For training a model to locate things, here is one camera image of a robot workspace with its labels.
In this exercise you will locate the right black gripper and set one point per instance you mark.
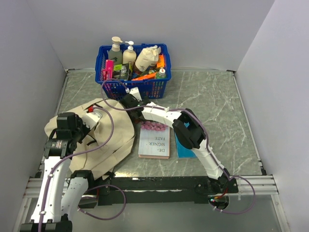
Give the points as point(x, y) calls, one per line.
point(129, 113)

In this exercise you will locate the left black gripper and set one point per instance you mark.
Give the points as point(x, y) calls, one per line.
point(78, 121)

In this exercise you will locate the beige canvas backpack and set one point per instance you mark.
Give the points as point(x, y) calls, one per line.
point(116, 149)

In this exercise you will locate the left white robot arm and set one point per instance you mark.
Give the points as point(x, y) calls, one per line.
point(55, 208)

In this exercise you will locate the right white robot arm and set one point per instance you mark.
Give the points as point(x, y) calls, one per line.
point(191, 134)

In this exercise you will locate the blue plastic shopping basket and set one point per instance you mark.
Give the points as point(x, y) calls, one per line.
point(152, 88)

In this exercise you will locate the green black box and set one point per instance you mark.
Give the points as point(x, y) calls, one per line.
point(123, 72)

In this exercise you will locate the orange long packet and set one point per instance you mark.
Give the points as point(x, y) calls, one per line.
point(145, 77)

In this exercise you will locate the pink box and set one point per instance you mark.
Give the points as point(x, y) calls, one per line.
point(107, 71)

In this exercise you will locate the small green red-capped bottle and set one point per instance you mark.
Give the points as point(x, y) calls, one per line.
point(161, 74)

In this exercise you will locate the white flower cover book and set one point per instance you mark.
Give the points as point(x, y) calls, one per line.
point(154, 140)

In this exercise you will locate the cream pump lotion bottle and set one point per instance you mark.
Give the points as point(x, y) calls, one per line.
point(129, 55)

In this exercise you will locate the green pump bottle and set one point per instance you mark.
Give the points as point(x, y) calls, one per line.
point(115, 54)

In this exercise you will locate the orange snack packet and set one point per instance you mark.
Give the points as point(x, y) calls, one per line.
point(161, 62)

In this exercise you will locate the blue paperback book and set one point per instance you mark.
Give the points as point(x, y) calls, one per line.
point(182, 152)

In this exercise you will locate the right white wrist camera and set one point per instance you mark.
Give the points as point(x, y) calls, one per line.
point(136, 93)

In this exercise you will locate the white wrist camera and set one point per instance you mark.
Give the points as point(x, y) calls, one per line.
point(91, 118)
point(136, 93)

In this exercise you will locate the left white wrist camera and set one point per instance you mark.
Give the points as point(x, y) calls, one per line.
point(91, 118)

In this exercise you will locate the beige drawstring cloth pouch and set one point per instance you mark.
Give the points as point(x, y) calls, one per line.
point(148, 57)

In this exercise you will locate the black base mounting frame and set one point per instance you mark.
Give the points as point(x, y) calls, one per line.
point(173, 189)

